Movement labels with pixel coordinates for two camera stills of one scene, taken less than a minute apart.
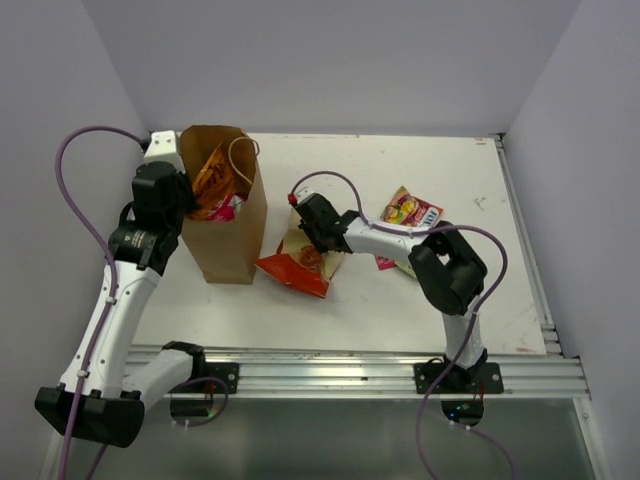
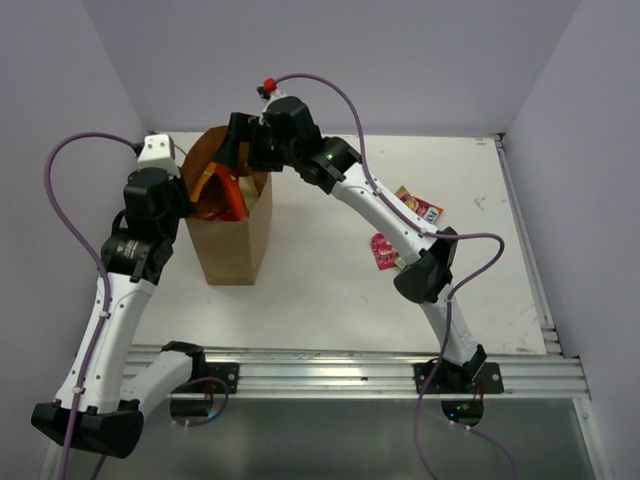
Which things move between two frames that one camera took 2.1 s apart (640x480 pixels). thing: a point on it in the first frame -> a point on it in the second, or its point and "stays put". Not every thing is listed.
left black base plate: x=228 y=372 stays put
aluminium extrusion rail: x=359 y=370 stays put
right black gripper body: x=314 y=237 -> x=271 y=155
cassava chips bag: x=298 y=262 -> x=236 y=207
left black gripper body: x=185 y=202 stays put
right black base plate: x=483 y=378 stays put
